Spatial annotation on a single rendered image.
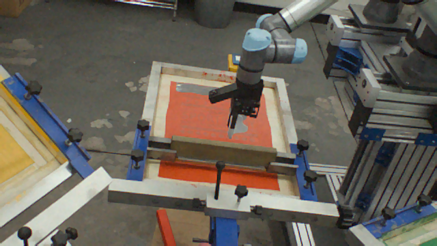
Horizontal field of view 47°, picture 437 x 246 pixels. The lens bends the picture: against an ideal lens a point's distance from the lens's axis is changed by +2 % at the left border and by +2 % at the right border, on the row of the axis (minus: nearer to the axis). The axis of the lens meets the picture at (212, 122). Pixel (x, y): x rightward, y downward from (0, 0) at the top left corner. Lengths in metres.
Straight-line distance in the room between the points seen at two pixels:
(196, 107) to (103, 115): 1.61
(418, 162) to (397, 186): 0.16
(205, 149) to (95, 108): 2.01
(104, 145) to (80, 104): 0.47
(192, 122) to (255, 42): 0.59
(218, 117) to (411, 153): 0.94
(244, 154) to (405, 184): 1.11
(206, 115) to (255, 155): 0.36
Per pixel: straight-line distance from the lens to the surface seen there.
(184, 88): 2.08
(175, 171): 1.67
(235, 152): 1.66
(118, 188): 1.47
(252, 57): 1.43
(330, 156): 3.57
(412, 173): 2.53
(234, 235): 1.39
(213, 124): 1.91
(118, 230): 2.75
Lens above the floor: 2.06
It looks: 35 degrees down
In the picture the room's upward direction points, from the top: 11 degrees clockwise
